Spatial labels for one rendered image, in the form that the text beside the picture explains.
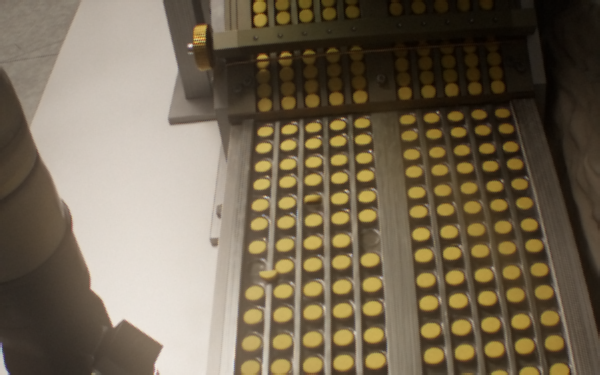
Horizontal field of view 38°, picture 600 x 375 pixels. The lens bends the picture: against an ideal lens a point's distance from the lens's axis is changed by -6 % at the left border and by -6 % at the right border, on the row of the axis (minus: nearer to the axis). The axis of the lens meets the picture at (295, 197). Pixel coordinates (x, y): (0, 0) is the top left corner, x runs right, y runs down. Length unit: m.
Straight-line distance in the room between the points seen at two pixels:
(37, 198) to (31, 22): 2.51
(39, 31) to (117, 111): 1.94
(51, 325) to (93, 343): 0.05
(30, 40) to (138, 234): 2.09
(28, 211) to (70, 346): 0.11
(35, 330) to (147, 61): 0.57
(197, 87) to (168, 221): 0.17
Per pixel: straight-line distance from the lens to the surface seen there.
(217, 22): 0.69
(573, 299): 0.52
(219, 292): 0.54
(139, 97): 0.98
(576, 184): 0.62
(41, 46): 2.81
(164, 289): 0.76
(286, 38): 0.64
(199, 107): 0.93
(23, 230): 0.47
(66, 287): 0.51
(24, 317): 0.51
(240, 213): 0.58
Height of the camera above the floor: 1.35
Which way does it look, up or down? 42 degrees down
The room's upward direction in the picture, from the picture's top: 10 degrees counter-clockwise
